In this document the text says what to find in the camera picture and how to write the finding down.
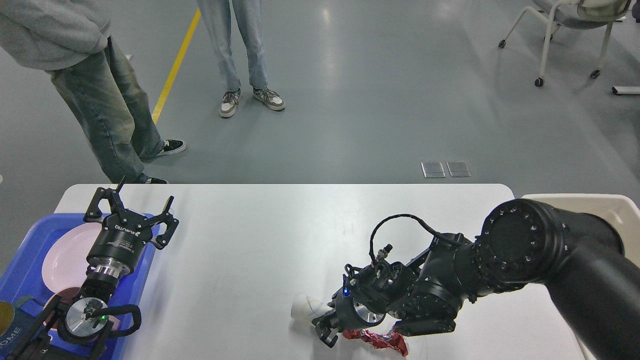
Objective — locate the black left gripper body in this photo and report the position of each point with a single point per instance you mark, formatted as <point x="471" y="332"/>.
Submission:
<point x="117" y="250"/>

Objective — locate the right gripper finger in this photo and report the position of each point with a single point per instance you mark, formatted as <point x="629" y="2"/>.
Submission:
<point x="322" y="314"/>
<point x="327" y="331"/>

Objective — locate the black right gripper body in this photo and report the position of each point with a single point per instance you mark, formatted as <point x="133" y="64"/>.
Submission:
<point x="352" y="315"/>

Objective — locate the patterned paper cup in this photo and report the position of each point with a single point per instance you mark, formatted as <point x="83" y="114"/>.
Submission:
<point x="306" y="308"/>

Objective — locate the pink plate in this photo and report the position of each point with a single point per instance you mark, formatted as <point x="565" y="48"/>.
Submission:
<point x="65" y="264"/>

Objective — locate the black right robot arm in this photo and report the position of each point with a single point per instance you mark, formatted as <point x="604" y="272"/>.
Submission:
<point x="579" y="257"/>

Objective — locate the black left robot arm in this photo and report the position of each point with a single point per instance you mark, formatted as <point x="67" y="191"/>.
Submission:
<point x="89" y="318"/>

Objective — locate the red foil wrapper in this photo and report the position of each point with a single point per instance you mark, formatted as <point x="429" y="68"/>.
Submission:
<point x="390" y="340"/>

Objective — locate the person's far leg and shoe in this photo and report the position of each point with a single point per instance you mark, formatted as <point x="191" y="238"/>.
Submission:
<point x="130" y="104"/>

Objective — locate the person's leg and shoe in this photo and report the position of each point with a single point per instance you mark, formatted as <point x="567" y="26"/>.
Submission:
<point x="81" y="87"/>
<point x="130" y="104"/>

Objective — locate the blue plastic tray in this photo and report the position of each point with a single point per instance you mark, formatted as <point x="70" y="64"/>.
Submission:
<point x="23" y="276"/>

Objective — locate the person's near leg and shoe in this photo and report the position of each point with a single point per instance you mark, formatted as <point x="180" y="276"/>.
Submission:
<point x="81" y="87"/>

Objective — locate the dark blue mug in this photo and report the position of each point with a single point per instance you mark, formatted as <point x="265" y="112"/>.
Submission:
<point x="16" y="318"/>

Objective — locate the left metal floor socket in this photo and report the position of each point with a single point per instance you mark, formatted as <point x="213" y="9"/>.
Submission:
<point x="433" y="170"/>

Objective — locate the metal floor socket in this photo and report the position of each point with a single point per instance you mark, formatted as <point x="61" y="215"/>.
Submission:
<point x="459" y="169"/>
<point x="433" y="170"/>

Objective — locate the right metal floor socket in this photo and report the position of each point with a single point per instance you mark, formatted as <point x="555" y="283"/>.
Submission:
<point x="459" y="169"/>

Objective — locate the grey hoodie torso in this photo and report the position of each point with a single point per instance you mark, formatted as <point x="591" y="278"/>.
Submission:
<point x="53" y="34"/>

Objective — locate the beige plastic bin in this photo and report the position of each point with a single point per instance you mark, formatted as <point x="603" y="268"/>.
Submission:
<point x="620" y="211"/>

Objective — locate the person's leg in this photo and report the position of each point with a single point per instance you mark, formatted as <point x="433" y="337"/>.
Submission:
<point x="248" y="14"/>
<point x="218" y="20"/>

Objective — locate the white bar on floor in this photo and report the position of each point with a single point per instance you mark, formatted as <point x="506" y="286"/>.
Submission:
<point x="625" y="90"/>

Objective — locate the white office chair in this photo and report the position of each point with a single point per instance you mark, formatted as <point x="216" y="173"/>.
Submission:
<point x="575" y="14"/>

